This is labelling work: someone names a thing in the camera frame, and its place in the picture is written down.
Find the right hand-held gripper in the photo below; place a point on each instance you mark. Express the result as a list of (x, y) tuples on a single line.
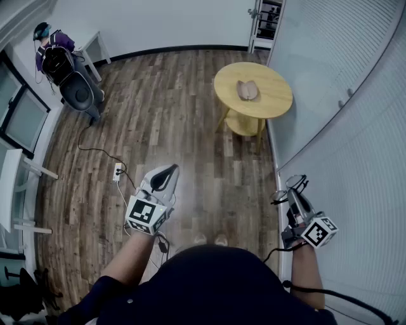
[(320, 231)]

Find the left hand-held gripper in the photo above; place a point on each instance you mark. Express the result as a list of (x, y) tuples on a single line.
[(144, 211)]

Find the person's right forearm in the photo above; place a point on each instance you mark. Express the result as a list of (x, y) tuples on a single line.
[(306, 269)]

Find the person's left forearm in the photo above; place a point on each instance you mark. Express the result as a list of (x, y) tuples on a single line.
[(127, 263)]

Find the person's right hand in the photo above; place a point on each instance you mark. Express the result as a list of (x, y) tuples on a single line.
[(299, 219)]

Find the white power strip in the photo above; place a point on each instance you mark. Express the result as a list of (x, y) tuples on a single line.
[(117, 172)]

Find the black power adapter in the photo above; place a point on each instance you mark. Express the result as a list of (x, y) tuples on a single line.
[(163, 246)]

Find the person's left shoe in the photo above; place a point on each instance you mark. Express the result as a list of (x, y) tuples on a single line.
[(200, 239)]

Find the person's shoe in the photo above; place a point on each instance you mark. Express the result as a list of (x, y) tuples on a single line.
[(200, 239), (221, 239)]

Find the person's right shoe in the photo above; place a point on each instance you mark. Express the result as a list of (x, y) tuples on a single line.
[(221, 239)]

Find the person's dark shirt torso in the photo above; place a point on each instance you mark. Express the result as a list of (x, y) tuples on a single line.
[(206, 285)]

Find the round yellow wooden table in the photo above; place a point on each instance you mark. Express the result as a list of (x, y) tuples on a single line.
[(272, 95)]

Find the black round-backed chair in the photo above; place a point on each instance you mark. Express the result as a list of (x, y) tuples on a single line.
[(77, 92)]

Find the white desk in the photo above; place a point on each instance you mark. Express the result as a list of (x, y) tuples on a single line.
[(12, 187)]

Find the small white table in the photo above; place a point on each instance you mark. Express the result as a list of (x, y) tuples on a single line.
[(92, 47)]

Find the dark framed window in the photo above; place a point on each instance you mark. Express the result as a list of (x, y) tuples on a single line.
[(22, 117)]

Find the purple and black clothing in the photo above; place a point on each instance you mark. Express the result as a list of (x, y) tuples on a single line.
[(57, 63)]

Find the black equipment heap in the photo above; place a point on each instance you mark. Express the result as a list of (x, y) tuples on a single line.
[(22, 295)]

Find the white framed glass door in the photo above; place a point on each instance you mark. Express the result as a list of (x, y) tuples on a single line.
[(268, 22)]

